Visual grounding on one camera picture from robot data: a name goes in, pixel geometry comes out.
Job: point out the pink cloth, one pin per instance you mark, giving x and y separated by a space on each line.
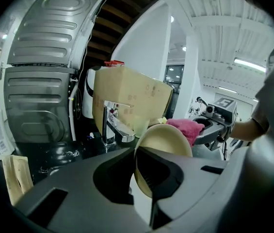
185 127

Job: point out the grey metal laundry machine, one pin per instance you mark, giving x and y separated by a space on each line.
37 101
54 25

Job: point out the olive round bowl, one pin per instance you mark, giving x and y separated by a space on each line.
166 139

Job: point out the large cardboard box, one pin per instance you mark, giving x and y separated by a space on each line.
127 88

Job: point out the green plastic cup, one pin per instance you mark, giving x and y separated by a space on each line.
141 127

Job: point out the dark wooden stair underside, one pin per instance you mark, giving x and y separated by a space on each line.
117 16

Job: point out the yellow crumpled rag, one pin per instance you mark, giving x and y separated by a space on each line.
163 121

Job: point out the white plastic appliance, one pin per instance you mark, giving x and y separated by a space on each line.
88 93

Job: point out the black marble vanity table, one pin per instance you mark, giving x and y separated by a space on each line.
54 152

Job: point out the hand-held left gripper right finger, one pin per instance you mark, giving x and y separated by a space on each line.
190 178

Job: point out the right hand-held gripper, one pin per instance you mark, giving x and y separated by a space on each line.
225 108

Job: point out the beige sachet packet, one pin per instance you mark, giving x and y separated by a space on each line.
25 173
10 178

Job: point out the person's right forearm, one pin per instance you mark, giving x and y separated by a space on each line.
246 128

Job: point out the red plastic lid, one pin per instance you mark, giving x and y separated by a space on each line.
113 63

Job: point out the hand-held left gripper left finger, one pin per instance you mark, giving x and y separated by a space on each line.
78 198

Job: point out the white rectangular sink basin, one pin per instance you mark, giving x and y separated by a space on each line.
141 210

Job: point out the chrome faucet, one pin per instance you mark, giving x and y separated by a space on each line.
108 122

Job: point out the ceiling tube light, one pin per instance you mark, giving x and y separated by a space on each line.
249 64
227 89

